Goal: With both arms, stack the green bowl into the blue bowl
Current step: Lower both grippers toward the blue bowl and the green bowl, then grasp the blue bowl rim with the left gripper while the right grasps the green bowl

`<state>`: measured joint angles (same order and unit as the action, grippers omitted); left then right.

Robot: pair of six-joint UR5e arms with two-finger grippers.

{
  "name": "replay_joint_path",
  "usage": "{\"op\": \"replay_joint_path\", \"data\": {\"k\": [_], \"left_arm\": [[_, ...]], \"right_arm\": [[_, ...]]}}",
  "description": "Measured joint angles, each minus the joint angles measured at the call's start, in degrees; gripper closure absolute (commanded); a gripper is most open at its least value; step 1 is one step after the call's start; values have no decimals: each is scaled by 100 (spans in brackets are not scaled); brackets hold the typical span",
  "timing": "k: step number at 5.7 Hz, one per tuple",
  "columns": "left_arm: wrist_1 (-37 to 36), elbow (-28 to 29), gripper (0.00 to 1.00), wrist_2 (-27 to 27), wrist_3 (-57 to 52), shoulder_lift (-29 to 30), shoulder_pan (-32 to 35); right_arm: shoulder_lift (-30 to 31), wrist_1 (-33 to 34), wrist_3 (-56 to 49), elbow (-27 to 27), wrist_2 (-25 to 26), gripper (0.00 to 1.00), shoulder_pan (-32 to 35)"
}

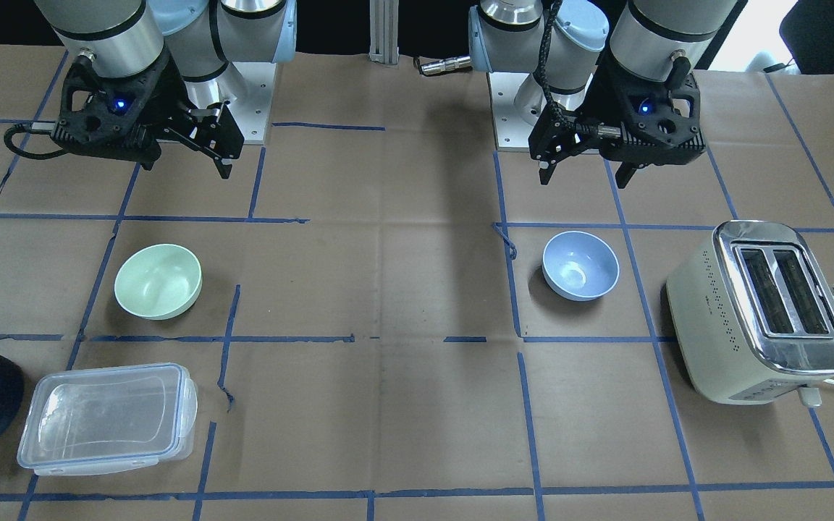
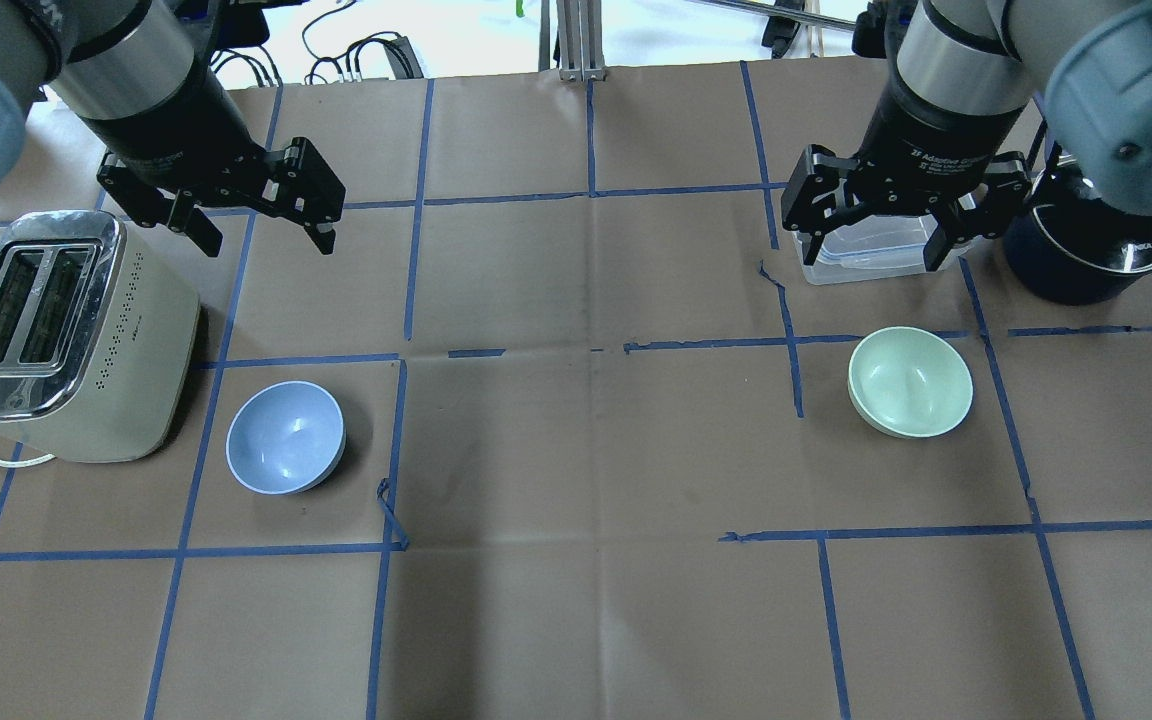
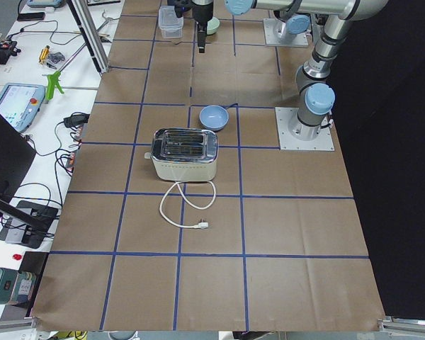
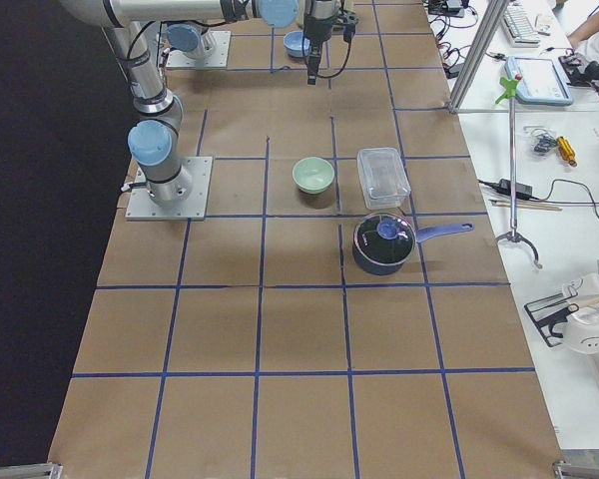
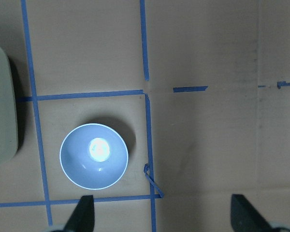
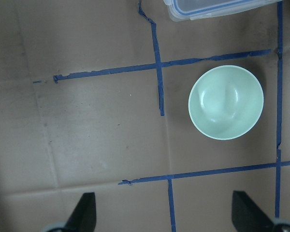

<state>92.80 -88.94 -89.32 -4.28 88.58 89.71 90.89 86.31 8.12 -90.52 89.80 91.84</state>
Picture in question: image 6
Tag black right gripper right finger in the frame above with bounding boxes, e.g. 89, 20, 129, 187
232, 191, 279, 232

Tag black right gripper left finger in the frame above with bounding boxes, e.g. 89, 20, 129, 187
63, 192, 97, 232

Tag green bowl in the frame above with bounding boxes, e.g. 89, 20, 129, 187
188, 65, 264, 140

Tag clear plastic food container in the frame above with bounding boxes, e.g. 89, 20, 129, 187
163, 0, 278, 22

